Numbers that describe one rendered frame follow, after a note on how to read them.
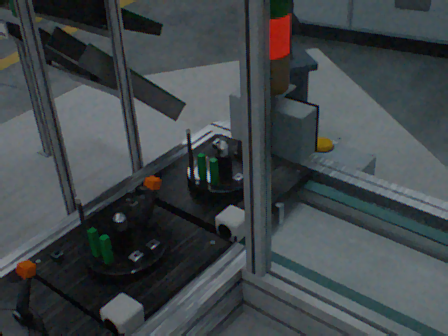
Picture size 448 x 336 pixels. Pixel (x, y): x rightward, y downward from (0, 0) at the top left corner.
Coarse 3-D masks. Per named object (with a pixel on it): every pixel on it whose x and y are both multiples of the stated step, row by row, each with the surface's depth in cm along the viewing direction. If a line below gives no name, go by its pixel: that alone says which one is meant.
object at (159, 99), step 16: (64, 32) 114; (64, 48) 116; (80, 48) 118; (96, 48) 106; (80, 64) 105; (96, 64) 107; (112, 64) 110; (112, 80) 111; (144, 80) 116; (144, 96) 118; (160, 96) 120; (160, 112) 122; (176, 112) 125
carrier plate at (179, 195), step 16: (208, 144) 121; (176, 160) 117; (160, 176) 112; (176, 176) 112; (160, 192) 108; (176, 192) 108; (192, 192) 108; (176, 208) 104; (192, 208) 104; (208, 208) 104; (224, 208) 103; (240, 208) 103; (208, 224) 100; (240, 240) 99
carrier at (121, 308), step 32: (128, 192) 109; (96, 224) 101; (128, 224) 92; (160, 224) 100; (192, 224) 100; (32, 256) 95; (96, 256) 91; (128, 256) 91; (160, 256) 91; (192, 256) 94; (64, 288) 89; (96, 288) 89; (128, 288) 88; (160, 288) 88; (96, 320) 85; (128, 320) 81
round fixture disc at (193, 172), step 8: (232, 152) 115; (208, 160) 113; (232, 160) 112; (240, 160) 112; (192, 168) 110; (208, 168) 110; (232, 168) 110; (240, 168) 110; (192, 176) 108; (208, 176) 108; (224, 176) 108; (232, 176) 108; (192, 184) 107; (200, 184) 106; (208, 184) 106; (216, 184) 106; (224, 184) 106; (232, 184) 106; (200, 192) 106; (208, 192) 105; (216, 192) 104; (224, 192) 104; (232, 192) 104; (240, 192) 105
